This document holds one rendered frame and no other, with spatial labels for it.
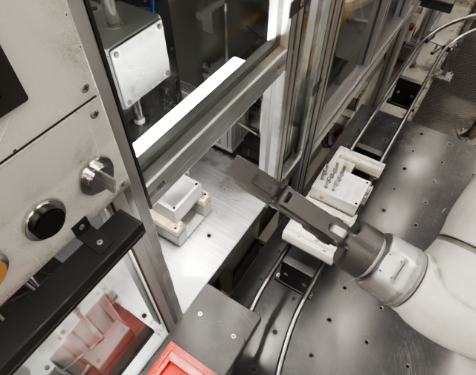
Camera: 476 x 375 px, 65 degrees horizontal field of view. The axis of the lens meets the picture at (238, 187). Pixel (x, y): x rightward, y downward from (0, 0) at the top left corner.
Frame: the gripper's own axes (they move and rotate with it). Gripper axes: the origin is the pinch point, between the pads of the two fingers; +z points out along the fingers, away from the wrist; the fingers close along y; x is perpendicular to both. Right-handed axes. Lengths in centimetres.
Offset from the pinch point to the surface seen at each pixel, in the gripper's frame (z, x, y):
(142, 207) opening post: 8.7, 11.0, 7.5
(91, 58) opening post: 14.5, 0.8, 24.9
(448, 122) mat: -78, -120, -195
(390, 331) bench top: -50, 10, -49
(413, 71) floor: -47, -157, -229
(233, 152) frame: 11, -8, -50
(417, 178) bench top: -45, -39, -79
